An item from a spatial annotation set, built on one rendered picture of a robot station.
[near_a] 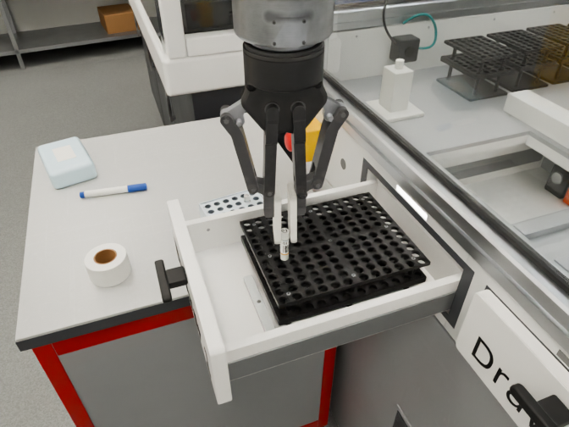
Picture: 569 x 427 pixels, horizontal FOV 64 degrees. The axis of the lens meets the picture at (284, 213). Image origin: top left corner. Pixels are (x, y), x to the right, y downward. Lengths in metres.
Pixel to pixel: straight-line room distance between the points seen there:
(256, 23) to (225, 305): 0.40
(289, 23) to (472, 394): 0.55
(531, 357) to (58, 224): 0.84
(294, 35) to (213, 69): 0.96
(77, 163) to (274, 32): 0.78
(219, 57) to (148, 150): 0.34
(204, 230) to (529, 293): 0.45
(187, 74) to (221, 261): 0.73
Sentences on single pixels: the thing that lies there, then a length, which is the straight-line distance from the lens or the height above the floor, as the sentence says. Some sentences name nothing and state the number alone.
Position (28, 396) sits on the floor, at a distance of 1.75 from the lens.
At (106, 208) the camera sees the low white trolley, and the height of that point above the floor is 0.76.
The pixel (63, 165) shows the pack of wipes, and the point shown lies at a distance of 1.11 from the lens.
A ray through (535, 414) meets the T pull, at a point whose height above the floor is 0.91.
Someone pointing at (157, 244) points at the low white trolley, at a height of 0.76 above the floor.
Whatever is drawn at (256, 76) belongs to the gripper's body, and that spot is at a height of 1.19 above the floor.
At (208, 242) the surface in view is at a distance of 0.75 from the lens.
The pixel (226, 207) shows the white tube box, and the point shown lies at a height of 0.79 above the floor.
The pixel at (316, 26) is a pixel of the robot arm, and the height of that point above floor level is 1.23.
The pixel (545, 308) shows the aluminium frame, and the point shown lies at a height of 0.97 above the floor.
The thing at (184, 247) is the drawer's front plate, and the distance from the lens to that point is 0.63.
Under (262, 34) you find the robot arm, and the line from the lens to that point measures 0.40.
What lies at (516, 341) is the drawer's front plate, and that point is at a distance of 0.58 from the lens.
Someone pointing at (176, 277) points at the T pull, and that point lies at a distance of 0.61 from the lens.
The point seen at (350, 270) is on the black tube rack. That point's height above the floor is 0.90.
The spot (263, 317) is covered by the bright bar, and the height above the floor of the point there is 0.85.
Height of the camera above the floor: 1.34
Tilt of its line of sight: 38 degrees down
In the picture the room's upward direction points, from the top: straight up
